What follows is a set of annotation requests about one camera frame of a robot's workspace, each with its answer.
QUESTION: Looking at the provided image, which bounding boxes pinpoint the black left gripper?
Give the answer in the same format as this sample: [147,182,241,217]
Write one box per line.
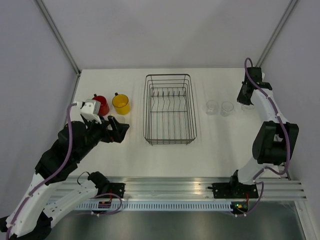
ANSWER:
[76,114,130,160]

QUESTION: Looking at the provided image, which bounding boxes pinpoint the clear glass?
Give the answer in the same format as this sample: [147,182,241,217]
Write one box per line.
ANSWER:
[241,104,255,112]
[206,100,219,116]
[220,101,234,117]

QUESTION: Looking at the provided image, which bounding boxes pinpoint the red mug black handle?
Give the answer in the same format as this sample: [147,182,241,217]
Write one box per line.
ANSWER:
[92,94,110,117]

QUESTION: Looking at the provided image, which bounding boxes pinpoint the yellow mug black handle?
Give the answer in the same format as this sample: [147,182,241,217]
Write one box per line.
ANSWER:
[112,92,131,115]

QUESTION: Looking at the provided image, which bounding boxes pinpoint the pale yellow mug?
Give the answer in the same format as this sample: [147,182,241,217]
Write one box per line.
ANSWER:
[112,114,127,124]

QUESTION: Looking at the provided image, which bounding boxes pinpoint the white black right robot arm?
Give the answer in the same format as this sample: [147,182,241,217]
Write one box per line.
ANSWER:
[228,66,299,198]

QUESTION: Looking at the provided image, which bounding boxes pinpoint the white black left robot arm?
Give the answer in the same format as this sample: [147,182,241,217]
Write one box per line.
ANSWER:
[0,116,130,240]

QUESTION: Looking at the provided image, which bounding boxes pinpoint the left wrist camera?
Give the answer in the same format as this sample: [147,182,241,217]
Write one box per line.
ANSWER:
[73,99,102,124]

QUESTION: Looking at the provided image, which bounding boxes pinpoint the black wire dish rack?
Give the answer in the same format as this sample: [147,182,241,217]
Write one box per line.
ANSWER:
[143,73,197,146]

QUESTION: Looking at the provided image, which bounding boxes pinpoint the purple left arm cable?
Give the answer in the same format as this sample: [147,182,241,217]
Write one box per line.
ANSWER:
[4,101,77,240]

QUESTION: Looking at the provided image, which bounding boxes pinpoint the aluminium mounting rail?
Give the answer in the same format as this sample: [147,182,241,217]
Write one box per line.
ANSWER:
[49,176,308,201]

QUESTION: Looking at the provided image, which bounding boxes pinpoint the right aluminium frame post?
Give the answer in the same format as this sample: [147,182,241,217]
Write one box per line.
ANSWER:
[255,0,300,68]

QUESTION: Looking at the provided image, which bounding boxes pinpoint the aluminium frame post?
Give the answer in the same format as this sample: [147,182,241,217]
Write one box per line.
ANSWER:
[255,0,300,68]
[34,0,81,77]

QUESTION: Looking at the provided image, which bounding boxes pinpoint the white slotted cable duct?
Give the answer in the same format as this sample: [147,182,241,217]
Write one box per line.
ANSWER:
[75,200,232,212]

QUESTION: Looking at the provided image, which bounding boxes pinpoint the left aluminium frame post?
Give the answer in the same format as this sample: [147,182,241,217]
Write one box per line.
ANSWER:
[34,0,81,77]

